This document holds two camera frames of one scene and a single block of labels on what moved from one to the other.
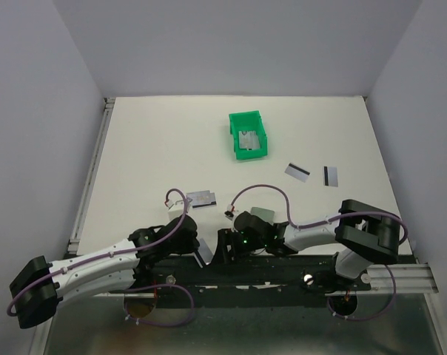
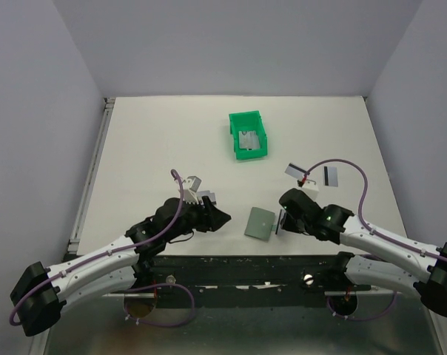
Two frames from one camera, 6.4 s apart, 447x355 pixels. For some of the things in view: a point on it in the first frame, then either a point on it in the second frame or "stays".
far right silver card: x=330 y=176 stays
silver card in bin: x=249 y=140 stays
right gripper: x=226 y=236 -> x=286 y=223
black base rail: x=245 y=281 stays
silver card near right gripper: x=297 y=172 stays
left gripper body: x=187 y=247 -> x=195 y=219
